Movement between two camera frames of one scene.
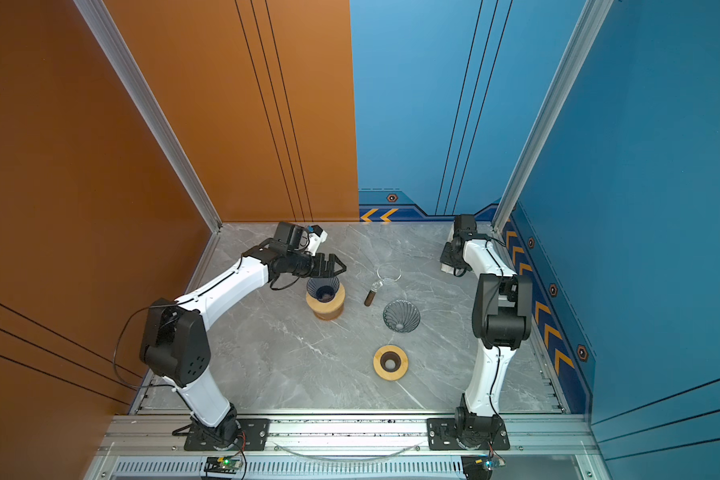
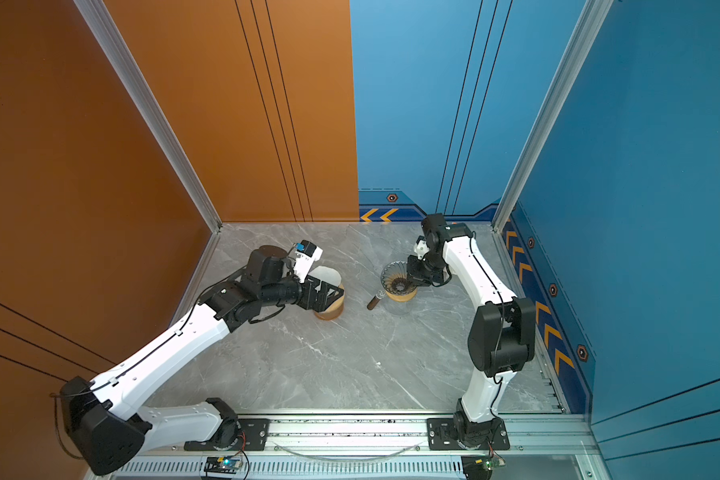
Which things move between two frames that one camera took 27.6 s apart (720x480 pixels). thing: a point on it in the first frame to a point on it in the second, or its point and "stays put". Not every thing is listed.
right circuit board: x=480 y=467 stays put
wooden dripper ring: x=330 y=310 stays put
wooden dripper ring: x=391 y=362 to x=403 y=298
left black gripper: x=321 y=266 to x=321 y=301
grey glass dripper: x=401 y=316 to x=396 y=280
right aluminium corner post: x=592 y=15 stays put
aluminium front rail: x=346 y=447 stays put
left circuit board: x=223 y=464 stays put
